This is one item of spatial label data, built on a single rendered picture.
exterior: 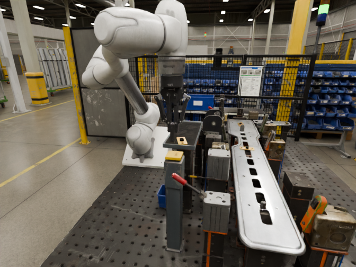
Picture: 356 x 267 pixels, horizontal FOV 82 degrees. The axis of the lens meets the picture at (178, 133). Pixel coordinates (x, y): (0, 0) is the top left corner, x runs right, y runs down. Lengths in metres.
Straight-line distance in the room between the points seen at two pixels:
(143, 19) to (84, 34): 3.35
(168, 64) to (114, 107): 3.16
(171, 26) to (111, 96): 3.19
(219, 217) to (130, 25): 0.62
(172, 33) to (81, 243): 0.97
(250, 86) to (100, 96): 2.57
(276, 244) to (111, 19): 0.73
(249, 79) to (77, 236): 1.89
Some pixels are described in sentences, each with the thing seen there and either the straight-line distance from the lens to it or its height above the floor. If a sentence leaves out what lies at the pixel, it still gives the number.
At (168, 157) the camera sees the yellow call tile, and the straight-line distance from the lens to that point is 0.77.
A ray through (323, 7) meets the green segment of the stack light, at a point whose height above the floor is 1.91.
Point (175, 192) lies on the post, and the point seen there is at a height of 1.01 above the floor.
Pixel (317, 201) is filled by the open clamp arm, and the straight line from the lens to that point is 0.79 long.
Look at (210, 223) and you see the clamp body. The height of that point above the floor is 0.97.
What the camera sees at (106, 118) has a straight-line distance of 3.92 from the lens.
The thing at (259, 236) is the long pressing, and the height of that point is 1.00.
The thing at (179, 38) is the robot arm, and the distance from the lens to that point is 0.67.
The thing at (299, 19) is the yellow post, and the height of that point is 1.84.
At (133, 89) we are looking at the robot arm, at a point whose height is 1.32.
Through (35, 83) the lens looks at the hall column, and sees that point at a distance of 8.64.
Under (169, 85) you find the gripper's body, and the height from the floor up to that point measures 1.42.
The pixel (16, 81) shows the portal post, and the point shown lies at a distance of 7.81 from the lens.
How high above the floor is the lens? 1.50
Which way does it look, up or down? 20 degrees down
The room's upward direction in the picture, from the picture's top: straight up
